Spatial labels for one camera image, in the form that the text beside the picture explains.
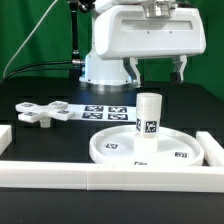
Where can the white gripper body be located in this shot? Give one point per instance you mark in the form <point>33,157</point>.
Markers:
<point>123,31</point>

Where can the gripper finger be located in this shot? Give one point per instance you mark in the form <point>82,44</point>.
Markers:
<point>179,62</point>
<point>130,67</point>

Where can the white round table top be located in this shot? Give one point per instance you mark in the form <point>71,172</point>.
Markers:
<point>123,145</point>

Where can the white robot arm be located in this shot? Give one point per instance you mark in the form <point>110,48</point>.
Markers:
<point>108,74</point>

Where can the white marker sheet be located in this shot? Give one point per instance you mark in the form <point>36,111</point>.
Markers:
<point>103,113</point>

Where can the white right fence bar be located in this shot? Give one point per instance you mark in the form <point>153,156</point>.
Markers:
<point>214,153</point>

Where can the white fence bar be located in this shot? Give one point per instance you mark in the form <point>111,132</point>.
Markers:
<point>5,137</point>
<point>17,174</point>
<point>214,153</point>

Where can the white cross-shaped table base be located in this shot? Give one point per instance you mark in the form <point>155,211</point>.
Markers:
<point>31,113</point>

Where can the white left fence bar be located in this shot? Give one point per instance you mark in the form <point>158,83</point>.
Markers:
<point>5,137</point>

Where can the white front fence bar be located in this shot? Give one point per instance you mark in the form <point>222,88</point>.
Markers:
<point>17,174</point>

